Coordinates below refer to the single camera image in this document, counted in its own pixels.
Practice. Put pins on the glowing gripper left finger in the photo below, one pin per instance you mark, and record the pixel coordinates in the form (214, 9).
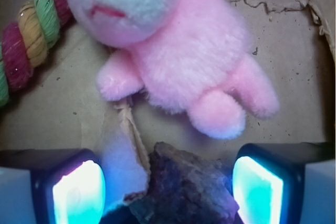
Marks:
(51, 186)

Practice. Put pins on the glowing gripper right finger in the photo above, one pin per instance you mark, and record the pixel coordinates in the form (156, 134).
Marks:
(285, 183)

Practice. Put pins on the brown rock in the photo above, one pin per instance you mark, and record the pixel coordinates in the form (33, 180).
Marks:
(185, 188)

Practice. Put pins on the brown paper bag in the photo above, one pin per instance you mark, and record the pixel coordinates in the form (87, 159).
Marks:
(293, 41)

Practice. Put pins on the pink plush bunny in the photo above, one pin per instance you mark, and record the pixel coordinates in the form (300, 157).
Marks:
(189, 56)

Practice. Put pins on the multicolour rope toy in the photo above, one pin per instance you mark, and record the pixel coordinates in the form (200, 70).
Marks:
(26, 43)

